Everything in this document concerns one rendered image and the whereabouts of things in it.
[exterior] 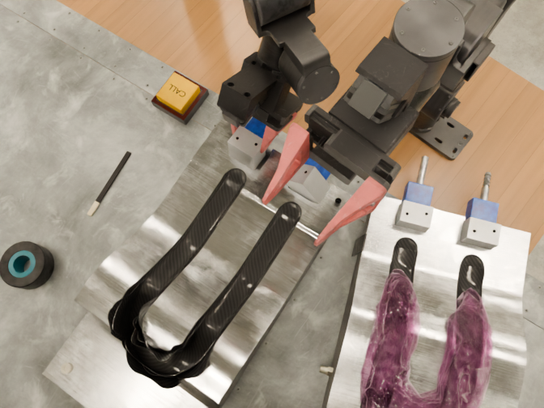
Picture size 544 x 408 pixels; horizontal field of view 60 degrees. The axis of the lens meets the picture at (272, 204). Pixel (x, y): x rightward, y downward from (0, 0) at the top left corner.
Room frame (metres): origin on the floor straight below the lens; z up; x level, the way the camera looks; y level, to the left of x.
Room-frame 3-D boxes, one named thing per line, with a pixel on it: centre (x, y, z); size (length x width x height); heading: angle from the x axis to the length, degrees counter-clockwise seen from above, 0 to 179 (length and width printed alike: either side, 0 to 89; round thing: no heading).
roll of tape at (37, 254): (0.18, 0.44, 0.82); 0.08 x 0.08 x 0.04
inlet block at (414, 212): (0.22, -0.25, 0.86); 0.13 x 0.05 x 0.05; 157
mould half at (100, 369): (0.11, 0.13, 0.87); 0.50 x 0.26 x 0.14; 140
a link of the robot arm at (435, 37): (0.25, -0.17, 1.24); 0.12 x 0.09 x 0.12; 133
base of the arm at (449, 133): (0.38, -0.30, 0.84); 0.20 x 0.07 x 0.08; 43
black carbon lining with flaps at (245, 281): (0.11, 0.11, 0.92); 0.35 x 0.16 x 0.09; 140
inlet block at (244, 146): (0.34, 0.00, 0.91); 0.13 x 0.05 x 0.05; 140
